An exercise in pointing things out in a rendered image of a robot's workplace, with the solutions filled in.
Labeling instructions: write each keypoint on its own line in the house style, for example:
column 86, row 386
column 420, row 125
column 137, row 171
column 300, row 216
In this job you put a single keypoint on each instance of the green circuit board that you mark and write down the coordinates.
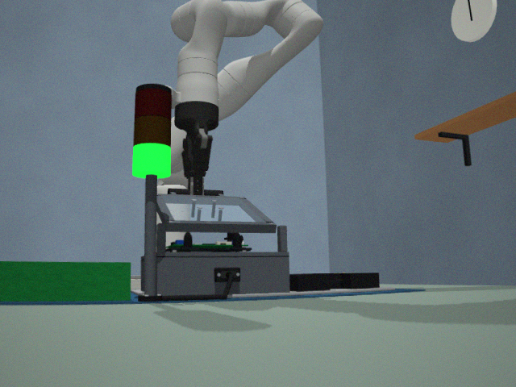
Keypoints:
column 218, row 244

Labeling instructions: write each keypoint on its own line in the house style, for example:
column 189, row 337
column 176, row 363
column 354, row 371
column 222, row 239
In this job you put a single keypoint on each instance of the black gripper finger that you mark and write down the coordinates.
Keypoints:
column 201, row 154
column 185, row 162

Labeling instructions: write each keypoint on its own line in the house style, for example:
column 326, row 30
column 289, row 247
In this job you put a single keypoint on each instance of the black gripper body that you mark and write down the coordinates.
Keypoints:
column 190, row 116

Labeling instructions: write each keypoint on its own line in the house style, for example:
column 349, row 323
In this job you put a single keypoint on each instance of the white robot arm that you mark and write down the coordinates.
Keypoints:
column 203, row 23

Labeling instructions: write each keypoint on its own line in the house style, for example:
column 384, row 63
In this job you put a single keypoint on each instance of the green bin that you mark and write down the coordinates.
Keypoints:
column 29, row 281

